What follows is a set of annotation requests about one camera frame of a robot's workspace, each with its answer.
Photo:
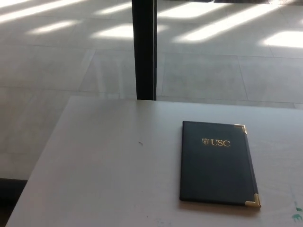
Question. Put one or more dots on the dark diary with gold corners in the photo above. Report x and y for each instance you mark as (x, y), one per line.
(217, 165)

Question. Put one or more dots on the black vertical window frame post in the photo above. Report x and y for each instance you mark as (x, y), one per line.
(145, 47)

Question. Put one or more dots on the dark low floor object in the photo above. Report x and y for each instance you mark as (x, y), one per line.
(11, 194)

